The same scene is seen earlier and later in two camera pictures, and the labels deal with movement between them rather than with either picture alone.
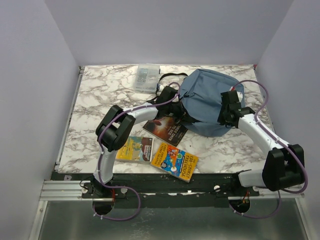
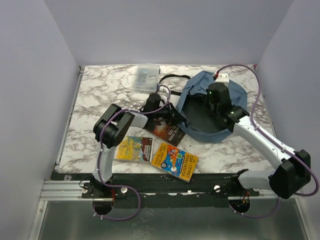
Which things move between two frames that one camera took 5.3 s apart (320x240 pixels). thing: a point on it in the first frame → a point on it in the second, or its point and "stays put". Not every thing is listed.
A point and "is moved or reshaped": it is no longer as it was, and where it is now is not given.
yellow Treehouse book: [178, 163] stays put
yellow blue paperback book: [136, 149] stays put
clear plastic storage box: [147, 77] stays put
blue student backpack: [201, 91] is moved or reshaped
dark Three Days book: [165, 128] stays put
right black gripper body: [222, 118] → [210, 106]
